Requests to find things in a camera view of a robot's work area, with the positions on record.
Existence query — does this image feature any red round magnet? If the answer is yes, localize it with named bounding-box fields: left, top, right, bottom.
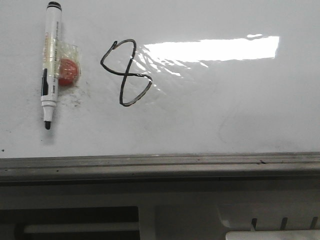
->
left=58, top=58, right=79, bottom=86

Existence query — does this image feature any grey aluminium whiteboard frame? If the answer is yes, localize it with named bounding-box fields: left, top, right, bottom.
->
left=0, top=151, right=320, bottom=185

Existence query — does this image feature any white black whiteboard marker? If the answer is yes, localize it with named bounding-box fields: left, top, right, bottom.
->
left=41, top=1, right=62, bottom=130

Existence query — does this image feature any white whiteboard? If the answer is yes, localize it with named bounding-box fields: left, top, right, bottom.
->
left=0, top=0, right=320, bottom=158

